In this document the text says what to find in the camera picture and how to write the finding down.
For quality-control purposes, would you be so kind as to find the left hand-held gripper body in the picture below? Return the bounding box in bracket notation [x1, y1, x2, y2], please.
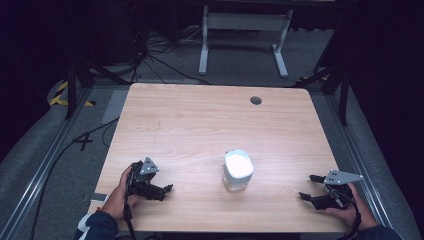
[125, 156, 161, 201]

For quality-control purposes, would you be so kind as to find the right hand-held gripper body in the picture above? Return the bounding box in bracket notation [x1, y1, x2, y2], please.
[315, 169, 365, 211]

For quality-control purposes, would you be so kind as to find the person's right hand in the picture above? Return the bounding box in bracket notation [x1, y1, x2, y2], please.
[324, 183, 380, 232]

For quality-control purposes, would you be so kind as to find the person's left hand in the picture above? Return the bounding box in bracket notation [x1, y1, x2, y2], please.
[101, 165, 144, 222]

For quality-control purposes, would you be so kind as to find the clear jar with white lid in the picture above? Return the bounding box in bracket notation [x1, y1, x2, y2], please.
[221, 149, 255, 193]

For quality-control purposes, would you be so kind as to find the black metal stand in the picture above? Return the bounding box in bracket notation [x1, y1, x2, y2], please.
[64, 49, 132, 121]
[293, 63, 353, 127]

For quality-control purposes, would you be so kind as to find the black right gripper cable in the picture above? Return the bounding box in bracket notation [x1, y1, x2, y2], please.
[324, 186, 363, 240]

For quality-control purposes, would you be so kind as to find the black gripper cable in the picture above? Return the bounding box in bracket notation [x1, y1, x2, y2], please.
[324, 186, 363, 240]
[123, 163, 138, 240]

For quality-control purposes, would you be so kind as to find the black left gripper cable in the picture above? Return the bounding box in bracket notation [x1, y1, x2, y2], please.
[123, 163, 138, 240]

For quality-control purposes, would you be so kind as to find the aluminium floor rail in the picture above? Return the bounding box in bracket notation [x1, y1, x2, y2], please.
[0, 87, 94, 240]
[324, 94, 394, 229]

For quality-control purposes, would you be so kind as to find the long black floor cable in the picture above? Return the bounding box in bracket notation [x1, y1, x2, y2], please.
[29, 116, 120, 240]

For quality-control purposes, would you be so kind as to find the bundle of black floor cables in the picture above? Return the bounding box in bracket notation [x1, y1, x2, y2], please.
[131, 24, 214, 86]

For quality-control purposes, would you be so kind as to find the white metal desk frame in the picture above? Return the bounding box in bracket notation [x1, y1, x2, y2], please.
[198, 4, 294, 79]

